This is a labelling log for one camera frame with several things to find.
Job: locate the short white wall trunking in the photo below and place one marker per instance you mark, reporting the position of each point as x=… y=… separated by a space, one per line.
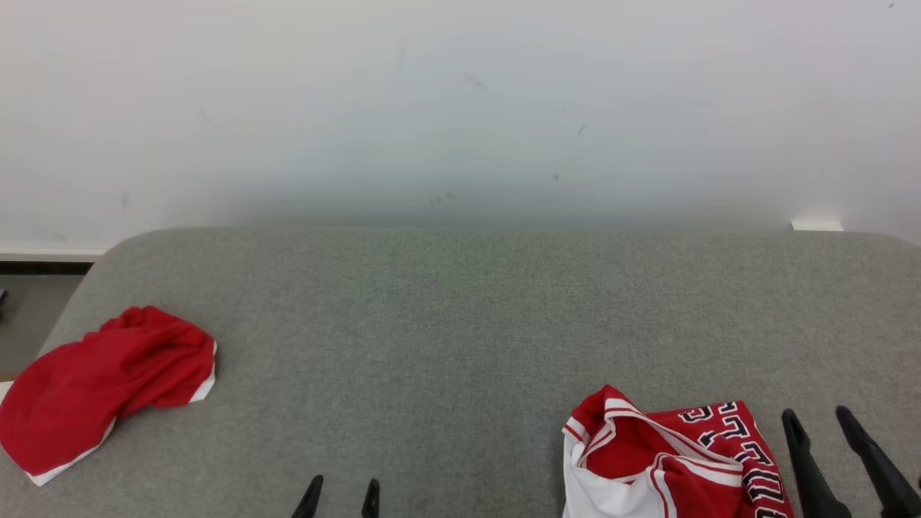
x=817 y=226

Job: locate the red shorts white side stripe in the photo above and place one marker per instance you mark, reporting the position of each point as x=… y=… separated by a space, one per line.
x=86 y=388

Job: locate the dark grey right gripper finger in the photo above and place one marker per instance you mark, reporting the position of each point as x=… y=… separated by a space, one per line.
x=813 y=475
x=881 y=467

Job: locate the grey fabric table cover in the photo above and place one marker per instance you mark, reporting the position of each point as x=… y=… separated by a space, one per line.
x=446 y=345

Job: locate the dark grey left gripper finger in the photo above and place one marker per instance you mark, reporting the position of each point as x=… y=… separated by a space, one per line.
x=309 y=502
x=371 y=502

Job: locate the red basketball jersey white trim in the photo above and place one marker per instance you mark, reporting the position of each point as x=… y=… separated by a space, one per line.
x=626 y=446

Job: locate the white wall baseboard strip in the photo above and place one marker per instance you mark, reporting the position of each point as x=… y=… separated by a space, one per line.
x=50 y=252

